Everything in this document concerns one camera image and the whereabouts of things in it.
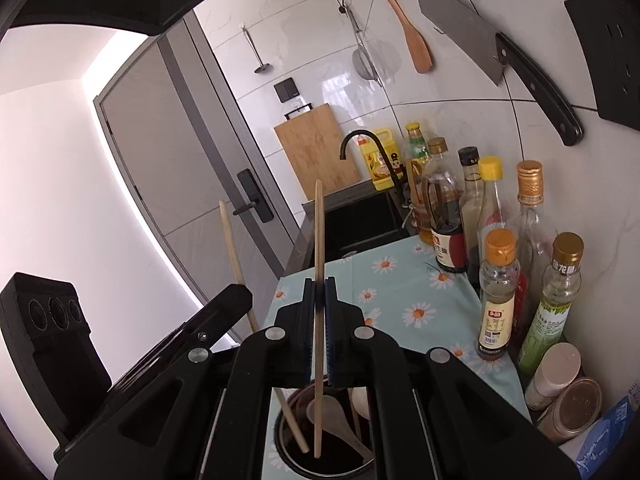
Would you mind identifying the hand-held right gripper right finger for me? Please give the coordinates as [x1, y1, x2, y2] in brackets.
[324, 277, 581, 480]

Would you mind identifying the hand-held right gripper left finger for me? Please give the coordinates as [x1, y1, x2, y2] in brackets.
[52, 277, 326, 480]

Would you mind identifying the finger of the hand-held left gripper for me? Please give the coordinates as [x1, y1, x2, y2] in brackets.
[112, 284, 253, 396]

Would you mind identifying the light wooden chopstick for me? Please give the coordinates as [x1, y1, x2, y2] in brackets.
[313, 180, 326, 459]
[219, 201, 310, 454]

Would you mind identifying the cream spoon with orange handle end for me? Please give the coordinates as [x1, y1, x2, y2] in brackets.
[306, 395, 374, 462]

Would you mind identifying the black cylindrical utensil holder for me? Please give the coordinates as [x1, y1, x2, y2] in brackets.
[272, 385, 387, 480]

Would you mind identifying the blue daisy print tablecloth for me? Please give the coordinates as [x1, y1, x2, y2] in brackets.
[267, 236, 532, 480]

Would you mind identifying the dark kitchen sink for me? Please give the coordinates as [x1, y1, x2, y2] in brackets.
[301, 180, 417, 261]

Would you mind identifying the dark soy sauce bottle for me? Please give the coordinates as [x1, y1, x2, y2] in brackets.
[422, 137, 469, 275]

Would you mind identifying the grey door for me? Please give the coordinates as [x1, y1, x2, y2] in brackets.
[94, 14, 307, 333]

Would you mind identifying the small gold cap sauce bottle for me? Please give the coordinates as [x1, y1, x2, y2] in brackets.
[476, 229, 518, 362]

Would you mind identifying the wooden cutting board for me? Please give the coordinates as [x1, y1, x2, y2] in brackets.
[274, 103, 362, 200]

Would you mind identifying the yellow oil jug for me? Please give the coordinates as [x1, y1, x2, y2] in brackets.
[357, 127, 404, 192]

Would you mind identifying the black faucet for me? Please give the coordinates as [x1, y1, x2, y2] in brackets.
[340, 130, 407, 197]

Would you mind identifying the yellow cap oil bottle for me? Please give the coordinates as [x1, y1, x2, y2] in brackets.
[404, 122, 432, 247]

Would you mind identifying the black cap glass bottle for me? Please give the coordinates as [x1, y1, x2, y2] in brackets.
[457, 146, 486, 241]

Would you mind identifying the yellow cap clear bottle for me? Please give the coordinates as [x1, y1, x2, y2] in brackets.
[475, 156, 507, 241]

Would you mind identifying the green label gold cap bottle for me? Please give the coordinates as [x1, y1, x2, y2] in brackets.
[516, 232, 585, 378]

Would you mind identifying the tall gold cap bottle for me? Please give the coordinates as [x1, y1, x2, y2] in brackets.
[510, 160, 551, 321]

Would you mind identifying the white lid spice jar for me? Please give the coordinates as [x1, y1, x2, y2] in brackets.
[524, 342, 582, 411]

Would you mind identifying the metal ladle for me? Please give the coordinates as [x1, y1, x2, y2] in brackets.
[242, 25, 272, 75]

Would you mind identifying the metal mesh strainer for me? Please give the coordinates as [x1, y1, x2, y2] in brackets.
[345, 5, 384, 83]

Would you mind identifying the metal lid spice jar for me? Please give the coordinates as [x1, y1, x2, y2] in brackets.
[537, 377, 603, 443]

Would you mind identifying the wooden spatula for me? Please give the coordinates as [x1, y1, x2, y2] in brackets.
[357, 0, 434, 74]

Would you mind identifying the blue and white salt bag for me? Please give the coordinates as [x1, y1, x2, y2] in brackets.
[560, 385, 640, 480]

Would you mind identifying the black door lock handle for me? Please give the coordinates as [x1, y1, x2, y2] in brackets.
[234, 169, 275, 222]

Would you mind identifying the black wall switch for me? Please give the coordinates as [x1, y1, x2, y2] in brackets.
[274, 76, 299, 103]

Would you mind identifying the cleaver with black handle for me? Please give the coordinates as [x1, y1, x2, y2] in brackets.
[411, 0, 585, 147]

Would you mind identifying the black wall socket panel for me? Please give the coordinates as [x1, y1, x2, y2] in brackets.
[564, 0, 640, 132]

